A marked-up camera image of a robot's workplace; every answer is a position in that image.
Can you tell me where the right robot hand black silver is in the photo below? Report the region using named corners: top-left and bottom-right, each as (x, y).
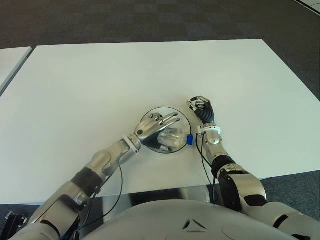
top-left (185, 94), bottom-right (216, 125)

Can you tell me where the left robot hand black silver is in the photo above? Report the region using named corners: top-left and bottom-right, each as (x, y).
top-left (134, 112), bottom-right (182, 151)

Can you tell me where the clear water bottle blue cap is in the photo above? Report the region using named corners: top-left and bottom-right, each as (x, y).
top-left (158, 128), bottom-right (195, 152)

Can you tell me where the white plate black rim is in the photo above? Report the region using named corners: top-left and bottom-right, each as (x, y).
top-left (139, 106), bottom-right (193, 154)

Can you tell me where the silver robot torso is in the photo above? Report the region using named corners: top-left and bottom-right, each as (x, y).
top-left (79, 186), bottom-right (286, 240)

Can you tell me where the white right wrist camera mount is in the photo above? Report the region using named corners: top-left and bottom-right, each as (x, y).
top-left (196, 125), bottom-right (222, 136)

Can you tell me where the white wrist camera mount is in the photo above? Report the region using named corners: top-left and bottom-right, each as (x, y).
top-left (196, 125), bottom-right (222, 136)
top-left (122, 133), bottom-right (141, 154)

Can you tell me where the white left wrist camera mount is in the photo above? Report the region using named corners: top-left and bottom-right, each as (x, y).
top-left (122, 133), bottom-right (141, 154)

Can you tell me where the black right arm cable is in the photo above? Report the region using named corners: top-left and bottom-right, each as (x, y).
top-left (194, 132), bottom-right (219, 205)

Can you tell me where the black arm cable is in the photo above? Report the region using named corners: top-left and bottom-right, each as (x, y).
top-left (62, 164), bottom-right (125, 240)
top-left (194, 132), bottom-right (219, 205)

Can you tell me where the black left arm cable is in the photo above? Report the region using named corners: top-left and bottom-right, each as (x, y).
top-left (62, 164), bottom-right (125, 240)

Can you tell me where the black metal bracket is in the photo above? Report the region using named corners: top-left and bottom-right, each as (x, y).
top-left (4, 210), bottom-right (29, 235)

